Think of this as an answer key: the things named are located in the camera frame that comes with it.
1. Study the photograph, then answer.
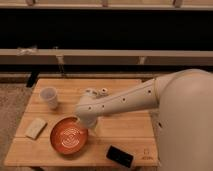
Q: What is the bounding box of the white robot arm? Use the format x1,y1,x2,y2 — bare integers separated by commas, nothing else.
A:
75,69,213,171

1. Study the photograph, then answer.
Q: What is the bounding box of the orange ceramic bowl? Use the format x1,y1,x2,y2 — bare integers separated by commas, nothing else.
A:
50,117,88,155

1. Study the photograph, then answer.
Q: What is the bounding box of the white sponge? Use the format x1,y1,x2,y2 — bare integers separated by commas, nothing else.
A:
25,118,47,139

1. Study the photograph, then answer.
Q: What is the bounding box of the wooden table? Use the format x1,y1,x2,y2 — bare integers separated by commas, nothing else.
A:
4,79,158,167

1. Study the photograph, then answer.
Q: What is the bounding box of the black rectangular block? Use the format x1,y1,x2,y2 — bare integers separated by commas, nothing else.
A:
106,146,133,168

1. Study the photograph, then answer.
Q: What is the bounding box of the white plastic cup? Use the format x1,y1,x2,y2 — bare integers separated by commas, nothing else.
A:
39,87,58,110

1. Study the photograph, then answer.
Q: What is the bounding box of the wooden shelf rail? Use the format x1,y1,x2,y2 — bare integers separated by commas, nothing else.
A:
0,48,213,66

